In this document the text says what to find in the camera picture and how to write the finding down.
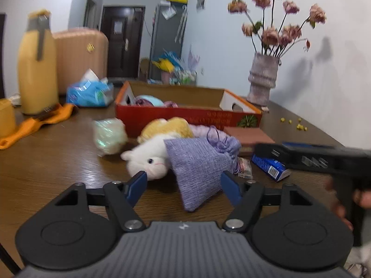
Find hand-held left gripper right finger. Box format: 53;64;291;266
221;171;319;234

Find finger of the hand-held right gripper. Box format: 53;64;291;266
254;142;294;170

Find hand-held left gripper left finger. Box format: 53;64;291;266
54;171;148;233

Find white plush toy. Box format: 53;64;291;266
120;132;180;181

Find purple drawstring sachet bag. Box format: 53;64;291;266
164;126;242;212

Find lavender soft pouch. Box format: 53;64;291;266
188;124;232;139

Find yellow plush toy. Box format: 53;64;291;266
137;117;195;144

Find orange cardboard box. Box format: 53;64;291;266
115;80;264;138

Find light blue soft item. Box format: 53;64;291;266
135;95;165;107

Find person's right hand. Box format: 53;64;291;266
324;177;371;232

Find small blue packet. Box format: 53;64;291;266
251;153;292;182

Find pink white candy wrapper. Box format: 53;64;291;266
235;156;254;179

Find scattered yellow beads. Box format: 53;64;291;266
280;117;308;132

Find iridescent crumpled wrap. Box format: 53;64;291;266
92;118;128;156

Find ribbed pink vase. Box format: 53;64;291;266
247;53;279;106

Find white patterned clothing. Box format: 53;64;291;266
344;245;371;278

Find blue tissue pack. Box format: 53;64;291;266
66;69;114;108

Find brown floor carton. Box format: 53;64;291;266
139;58;151;82

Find small bottle rack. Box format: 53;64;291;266
171;70;198;85

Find bunch of dried roses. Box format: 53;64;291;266
227;0;327;58

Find yellow dustpan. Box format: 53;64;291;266
152;59;176;71

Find purple feather decoration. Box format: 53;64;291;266
188;45;200;71

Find blue folded bag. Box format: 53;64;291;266
158;51;184;70

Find dark entrance door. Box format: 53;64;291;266
100;6;145;79

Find pink suitcase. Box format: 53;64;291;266
53;27;109;95

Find yellow mug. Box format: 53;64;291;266
0;98;17;138

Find grey refrigerator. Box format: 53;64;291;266
149;2;188;77

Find yellow thermos jug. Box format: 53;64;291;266
17;9;60;116

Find white folded umbrella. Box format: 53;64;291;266
175;6;187;44

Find clear plastic pouch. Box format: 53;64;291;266
161;4;177;20

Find orange strap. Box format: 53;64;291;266
0;103;75;150

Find wooden door frame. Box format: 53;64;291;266
83;0;97;29

